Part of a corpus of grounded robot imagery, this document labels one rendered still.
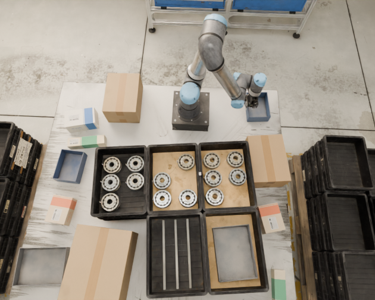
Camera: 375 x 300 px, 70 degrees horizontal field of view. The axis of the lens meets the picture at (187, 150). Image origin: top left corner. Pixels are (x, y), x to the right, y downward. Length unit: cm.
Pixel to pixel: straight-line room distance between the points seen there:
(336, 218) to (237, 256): 98
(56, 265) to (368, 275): 194
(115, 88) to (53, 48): 172
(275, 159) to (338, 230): 83
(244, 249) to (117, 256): 67
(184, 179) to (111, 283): 66
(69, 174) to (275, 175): 130
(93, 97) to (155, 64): 115
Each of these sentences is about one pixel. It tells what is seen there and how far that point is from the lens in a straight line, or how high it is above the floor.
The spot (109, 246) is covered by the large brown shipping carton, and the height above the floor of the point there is 90.
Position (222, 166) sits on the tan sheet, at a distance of 164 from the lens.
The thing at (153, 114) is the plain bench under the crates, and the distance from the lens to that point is 192.
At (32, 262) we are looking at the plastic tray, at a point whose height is 70.
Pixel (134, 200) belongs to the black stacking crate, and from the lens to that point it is 160.
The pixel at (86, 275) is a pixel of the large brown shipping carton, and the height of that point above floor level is 90.
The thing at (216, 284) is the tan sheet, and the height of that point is 83.
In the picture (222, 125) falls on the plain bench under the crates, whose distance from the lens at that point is 189.
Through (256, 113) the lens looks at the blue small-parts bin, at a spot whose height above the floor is 70.
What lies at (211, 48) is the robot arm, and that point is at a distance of 129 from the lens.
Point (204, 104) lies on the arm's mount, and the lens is 183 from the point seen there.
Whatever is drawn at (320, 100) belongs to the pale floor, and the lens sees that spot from 312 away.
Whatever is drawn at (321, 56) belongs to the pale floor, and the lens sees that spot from 346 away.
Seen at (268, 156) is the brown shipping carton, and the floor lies 86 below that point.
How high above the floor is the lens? 238
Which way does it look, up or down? 69 degrees down
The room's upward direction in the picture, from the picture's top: 1 degrees clockwise
